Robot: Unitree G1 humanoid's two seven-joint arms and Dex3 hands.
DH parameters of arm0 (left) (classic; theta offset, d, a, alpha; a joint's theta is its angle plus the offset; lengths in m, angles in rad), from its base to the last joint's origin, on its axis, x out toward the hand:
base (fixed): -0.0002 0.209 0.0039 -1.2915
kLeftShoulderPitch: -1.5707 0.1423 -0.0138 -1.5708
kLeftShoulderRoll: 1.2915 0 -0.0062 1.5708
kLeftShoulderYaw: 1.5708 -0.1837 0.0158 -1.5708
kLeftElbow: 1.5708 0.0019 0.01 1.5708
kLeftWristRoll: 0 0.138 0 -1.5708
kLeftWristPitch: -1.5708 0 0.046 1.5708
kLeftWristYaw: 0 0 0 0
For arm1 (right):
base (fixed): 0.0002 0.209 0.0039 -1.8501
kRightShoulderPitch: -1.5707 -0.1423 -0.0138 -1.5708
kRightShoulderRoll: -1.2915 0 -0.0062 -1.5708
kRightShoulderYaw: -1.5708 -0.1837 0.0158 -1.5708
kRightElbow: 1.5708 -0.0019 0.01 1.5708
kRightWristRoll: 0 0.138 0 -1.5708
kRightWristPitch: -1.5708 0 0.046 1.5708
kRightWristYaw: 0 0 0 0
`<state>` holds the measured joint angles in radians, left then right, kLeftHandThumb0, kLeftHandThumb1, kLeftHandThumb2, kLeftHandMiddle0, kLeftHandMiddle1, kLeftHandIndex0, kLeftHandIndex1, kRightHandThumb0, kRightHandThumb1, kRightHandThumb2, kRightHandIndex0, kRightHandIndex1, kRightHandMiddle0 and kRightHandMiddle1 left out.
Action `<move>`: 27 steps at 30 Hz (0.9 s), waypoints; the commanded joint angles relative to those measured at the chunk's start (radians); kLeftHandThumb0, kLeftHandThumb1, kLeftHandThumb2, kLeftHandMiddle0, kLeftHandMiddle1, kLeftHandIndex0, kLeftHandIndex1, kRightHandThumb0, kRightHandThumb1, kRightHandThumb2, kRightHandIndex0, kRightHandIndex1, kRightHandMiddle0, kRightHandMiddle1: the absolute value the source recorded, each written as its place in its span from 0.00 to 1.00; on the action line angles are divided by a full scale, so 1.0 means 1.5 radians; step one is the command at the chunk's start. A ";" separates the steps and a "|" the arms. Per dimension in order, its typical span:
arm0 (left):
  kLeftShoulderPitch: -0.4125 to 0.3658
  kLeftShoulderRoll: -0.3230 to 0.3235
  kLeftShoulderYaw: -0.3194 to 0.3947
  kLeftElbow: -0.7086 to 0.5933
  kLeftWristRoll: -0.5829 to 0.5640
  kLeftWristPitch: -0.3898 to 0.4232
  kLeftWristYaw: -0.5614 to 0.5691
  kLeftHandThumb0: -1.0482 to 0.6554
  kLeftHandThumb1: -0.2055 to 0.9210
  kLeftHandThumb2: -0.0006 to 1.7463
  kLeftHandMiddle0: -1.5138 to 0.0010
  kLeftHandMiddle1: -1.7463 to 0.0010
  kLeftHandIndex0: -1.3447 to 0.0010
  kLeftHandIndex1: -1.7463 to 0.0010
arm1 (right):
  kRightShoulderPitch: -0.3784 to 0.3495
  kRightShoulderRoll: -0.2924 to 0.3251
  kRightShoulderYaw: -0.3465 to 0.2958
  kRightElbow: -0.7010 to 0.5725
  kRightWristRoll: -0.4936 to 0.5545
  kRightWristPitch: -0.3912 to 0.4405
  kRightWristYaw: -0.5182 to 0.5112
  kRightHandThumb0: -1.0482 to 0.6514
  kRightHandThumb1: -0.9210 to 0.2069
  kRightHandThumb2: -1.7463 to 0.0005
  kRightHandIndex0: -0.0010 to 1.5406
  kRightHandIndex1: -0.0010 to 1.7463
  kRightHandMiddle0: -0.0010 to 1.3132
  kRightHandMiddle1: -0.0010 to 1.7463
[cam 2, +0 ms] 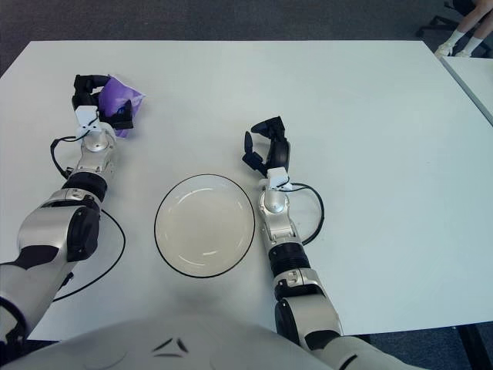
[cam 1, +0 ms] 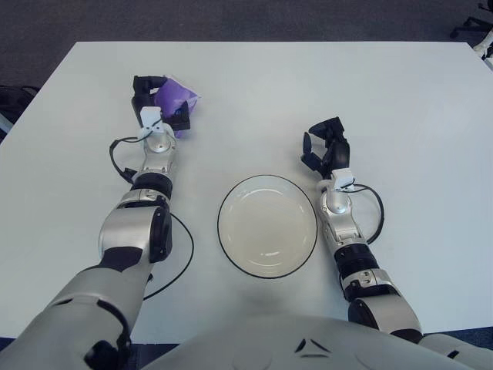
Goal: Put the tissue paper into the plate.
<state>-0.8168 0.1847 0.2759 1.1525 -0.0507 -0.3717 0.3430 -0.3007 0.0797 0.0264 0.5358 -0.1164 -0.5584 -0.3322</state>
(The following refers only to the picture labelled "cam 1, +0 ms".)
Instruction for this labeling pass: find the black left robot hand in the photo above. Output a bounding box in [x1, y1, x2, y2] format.
[130, 75, 193, 134]

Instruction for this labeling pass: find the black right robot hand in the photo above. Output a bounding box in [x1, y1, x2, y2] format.
[300, 116, 352, 179]

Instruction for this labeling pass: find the purple tissue paper pack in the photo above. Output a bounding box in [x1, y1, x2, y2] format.
[153, 76, 203, 140]

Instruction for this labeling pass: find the white plate black rim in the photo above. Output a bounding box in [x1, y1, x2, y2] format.
[216, 174, 319, 279]

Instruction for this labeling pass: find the black bag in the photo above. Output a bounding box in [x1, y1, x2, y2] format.
[0, 85, 39, 134]

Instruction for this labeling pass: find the black office chair base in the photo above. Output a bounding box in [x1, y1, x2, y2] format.
[449, 2, 493, 39]

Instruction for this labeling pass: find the grey robot torso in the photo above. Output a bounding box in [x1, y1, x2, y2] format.
[142, 314, 436, 370]

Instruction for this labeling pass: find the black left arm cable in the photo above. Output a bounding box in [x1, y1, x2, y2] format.
[109, 136, 194, 300]

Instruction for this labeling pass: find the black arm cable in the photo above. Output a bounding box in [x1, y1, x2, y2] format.
[348, 183, 385, 244]
[109, 136, 194, 300]

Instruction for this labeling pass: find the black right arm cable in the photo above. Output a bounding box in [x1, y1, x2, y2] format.
[348, 183, 385, 244]

